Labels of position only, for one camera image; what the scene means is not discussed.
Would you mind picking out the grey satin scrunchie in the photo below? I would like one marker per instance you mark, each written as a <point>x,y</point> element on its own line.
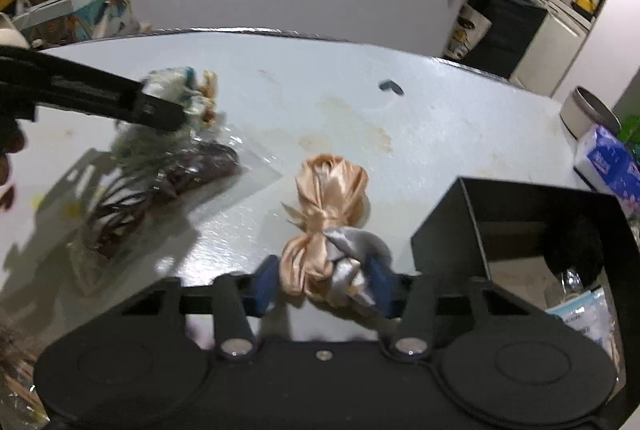
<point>350,255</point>

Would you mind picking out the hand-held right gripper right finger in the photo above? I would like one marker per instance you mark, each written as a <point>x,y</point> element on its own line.
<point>381,291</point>

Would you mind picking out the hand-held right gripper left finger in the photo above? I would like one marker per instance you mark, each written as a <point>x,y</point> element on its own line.
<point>264,285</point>

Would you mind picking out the teal printed cabinet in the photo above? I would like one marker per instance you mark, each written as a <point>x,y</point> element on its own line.
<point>75,17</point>

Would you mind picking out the beige satin scrunchie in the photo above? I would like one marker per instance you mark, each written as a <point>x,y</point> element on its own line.
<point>327,190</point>

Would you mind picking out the black box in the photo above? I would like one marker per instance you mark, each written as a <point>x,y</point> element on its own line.
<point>520,230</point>

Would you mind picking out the green plant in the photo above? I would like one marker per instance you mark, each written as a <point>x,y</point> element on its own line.
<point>632,130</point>

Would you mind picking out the cartoon printed tote bag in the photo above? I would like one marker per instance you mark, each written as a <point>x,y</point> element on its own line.
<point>470,32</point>

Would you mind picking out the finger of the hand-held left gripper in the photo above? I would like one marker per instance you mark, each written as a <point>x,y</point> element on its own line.
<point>150,110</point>

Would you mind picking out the round metal tin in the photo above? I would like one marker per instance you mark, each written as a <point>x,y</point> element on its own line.
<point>587,112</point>

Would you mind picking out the black fluffy scrunchie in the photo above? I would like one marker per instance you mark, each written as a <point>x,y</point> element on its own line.
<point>575,250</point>

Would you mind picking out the small blue and white packet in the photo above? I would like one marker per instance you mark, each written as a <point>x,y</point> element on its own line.
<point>587,317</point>

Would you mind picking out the blue and white tissue pack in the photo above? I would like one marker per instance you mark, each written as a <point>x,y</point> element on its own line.
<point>607,165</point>

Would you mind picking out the person's left hand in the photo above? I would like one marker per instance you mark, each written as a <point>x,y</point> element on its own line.
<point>9,140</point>

